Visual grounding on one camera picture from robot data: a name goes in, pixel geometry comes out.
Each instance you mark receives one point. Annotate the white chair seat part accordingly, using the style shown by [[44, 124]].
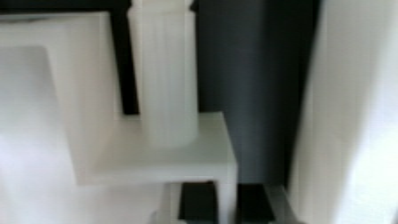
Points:
[[94, 164]]

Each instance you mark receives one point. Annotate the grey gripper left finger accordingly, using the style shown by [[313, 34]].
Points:
[[197, 203]]

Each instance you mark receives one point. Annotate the white U-shaped fence frame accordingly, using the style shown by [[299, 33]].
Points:
[[343, 187]]

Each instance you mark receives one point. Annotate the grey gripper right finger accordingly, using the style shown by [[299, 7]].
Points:
[[254, 211]]

